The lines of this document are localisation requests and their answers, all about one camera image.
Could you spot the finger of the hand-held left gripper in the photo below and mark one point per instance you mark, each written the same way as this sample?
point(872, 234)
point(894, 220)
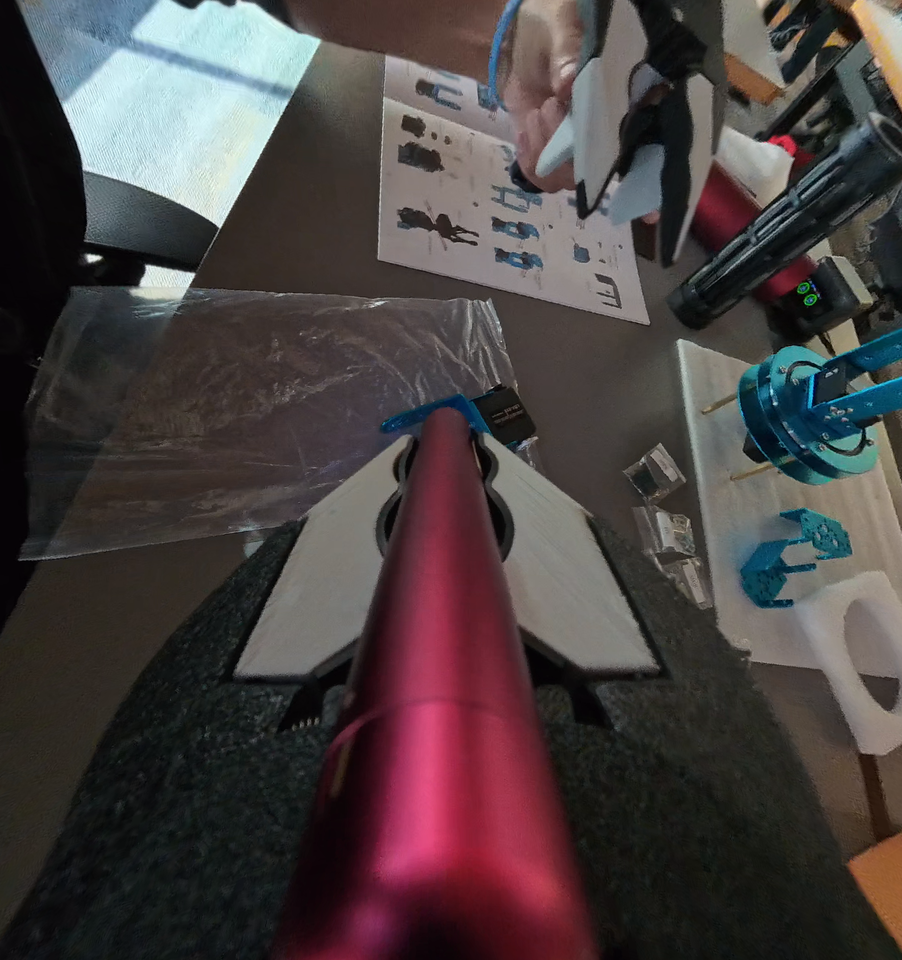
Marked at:
point(638, 187)
point(694, 150)

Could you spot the black office chair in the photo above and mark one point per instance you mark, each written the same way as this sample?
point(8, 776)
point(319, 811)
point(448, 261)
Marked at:
point(16, 300)

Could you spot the person's left hand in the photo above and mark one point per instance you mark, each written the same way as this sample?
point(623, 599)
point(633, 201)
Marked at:
point(544, 90)

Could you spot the black chair armrest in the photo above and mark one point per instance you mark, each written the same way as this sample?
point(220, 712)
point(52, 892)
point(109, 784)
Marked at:
point(143, 214)

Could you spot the white foam block with hole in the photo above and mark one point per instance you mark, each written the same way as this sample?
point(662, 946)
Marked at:
point(833, 645)

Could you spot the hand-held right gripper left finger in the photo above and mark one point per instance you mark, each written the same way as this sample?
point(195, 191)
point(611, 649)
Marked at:
point(308, 592)

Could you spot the clear plastic bag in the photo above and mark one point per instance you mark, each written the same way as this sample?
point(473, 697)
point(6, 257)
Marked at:
point(233, 405)

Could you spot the red electric screwdriver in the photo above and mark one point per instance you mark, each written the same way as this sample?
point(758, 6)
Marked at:
point(451, 675)

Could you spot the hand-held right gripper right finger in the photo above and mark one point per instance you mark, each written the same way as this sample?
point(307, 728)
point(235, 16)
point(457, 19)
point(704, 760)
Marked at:
point(578, 592)

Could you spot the cardboard box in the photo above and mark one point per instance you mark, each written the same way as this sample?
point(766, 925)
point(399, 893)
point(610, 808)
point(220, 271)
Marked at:
point(897, 892)

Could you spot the blue metal servo bracket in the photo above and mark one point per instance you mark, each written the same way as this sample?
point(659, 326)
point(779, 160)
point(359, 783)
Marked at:
point(409, 418)

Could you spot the white foam board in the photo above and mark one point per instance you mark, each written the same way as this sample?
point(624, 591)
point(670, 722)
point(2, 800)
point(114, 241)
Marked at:
point(713, 495)

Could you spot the person's left forearm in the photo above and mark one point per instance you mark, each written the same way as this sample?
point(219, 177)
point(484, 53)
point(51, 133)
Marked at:
point(391, 22)

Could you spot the blue metal U bracket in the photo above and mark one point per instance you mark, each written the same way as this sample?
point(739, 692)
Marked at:
point(773, 577)

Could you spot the white instruction sheet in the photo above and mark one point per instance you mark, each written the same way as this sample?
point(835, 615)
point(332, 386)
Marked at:
point(466, 187)

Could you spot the black servo motor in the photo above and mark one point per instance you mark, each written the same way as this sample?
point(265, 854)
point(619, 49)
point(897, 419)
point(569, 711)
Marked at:
point(505, 414)

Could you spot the blue toy robot arm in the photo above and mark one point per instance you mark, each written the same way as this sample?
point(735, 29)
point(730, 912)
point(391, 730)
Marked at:
point(795, 420)

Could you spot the red metal tube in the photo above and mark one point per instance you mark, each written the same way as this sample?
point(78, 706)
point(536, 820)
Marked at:
point(724, 206)

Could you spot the black ribbed cylinder case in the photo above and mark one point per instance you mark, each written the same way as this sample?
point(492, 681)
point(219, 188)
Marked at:
point(788, 225)

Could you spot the white plastic container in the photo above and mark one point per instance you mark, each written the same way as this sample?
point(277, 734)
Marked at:
point(750, 161)

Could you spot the pile of clear screw bags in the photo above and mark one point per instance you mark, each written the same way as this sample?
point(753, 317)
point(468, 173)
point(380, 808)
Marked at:
point(664, 532)

